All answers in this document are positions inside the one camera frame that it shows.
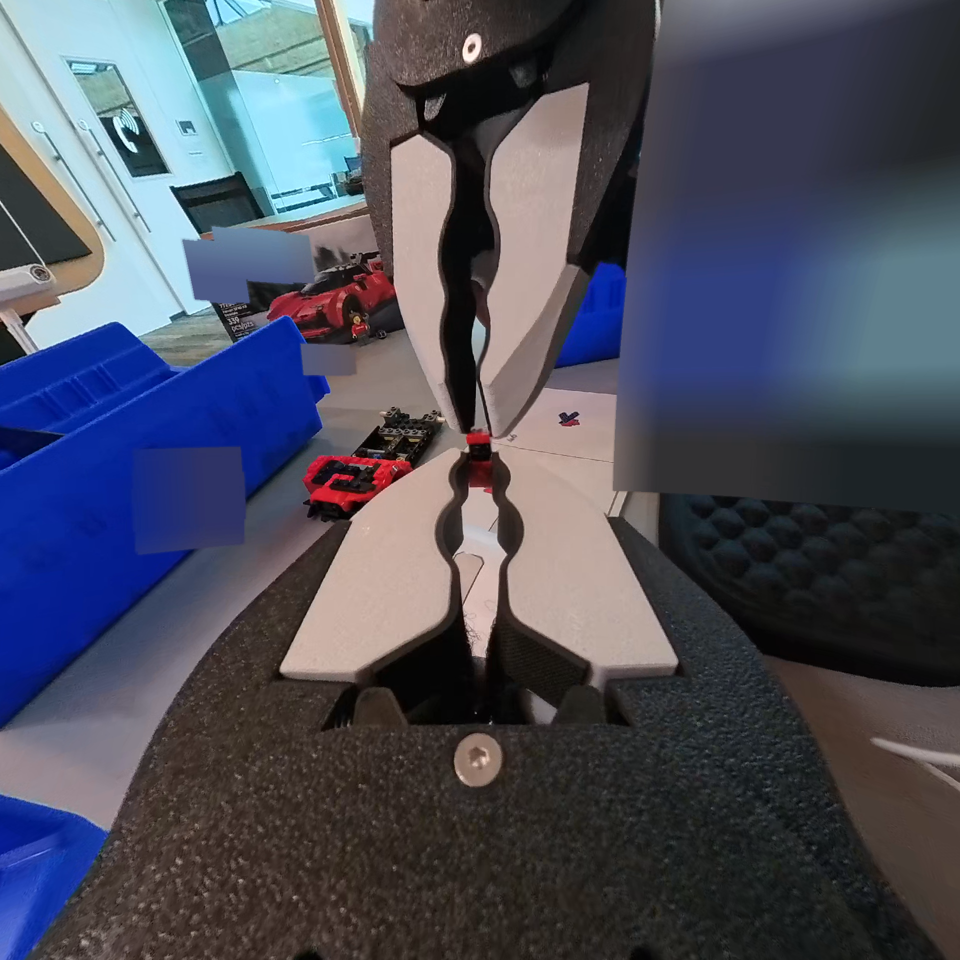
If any black dimpled foam pad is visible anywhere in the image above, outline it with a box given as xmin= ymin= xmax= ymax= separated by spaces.
xmin=658 ymin=491 xmax=960 ymax=687

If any lego set box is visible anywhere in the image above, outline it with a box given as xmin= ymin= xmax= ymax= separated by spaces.
xmin=213 ymin=243 xmax=410 ymax=348

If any white cable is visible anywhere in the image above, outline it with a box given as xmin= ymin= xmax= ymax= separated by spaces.
xmin=870 ymin=735 xmax=960 ymax=795

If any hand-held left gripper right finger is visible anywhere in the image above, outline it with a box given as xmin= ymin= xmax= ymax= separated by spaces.
xmin=491 ymin=450 xmax=681 ymax=682

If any wooden framed black board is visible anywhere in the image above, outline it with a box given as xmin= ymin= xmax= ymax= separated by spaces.
xmin=0 ymin=105 xmax=108 ymax=301

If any lego instruction booklet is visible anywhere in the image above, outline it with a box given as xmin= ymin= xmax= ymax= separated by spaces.
xmin=450 ymin=397 xmax=663 ymax=661

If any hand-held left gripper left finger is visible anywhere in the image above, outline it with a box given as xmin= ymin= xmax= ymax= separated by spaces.
xmin=279 ymin=447 xmax=462 ymax=684

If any black office chair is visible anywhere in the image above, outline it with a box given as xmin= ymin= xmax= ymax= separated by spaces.
xmin=171 ymin=172 xmax=267 ymax=237

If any white door with phone sign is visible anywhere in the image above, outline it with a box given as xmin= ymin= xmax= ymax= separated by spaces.
xmin=45 ymin=52 xmax=189 ymax=241

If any blue plastic bin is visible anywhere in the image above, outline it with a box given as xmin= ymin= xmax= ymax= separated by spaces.
xmin=556 ymin=262 xmax=628 ymax=370

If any small red lego brick assembly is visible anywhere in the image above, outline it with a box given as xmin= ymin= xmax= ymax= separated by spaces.
xmin=462 ymin=427 xmax=498 ymax=494

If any red and black lego car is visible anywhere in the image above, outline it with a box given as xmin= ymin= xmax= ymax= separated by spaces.
xmin=302 ymin=406 xmax=444 ymax=524

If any large blue divided bin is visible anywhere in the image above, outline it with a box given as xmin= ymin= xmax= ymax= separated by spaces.
xmin=0 ymin=315 xmax=331 ymax=730

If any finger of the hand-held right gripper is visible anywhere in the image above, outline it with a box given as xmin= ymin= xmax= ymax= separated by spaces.
xmin=388 ymin=129 xmax=481 ymax=432
xmin=477 ymin=81 xmax=595 ymax=439

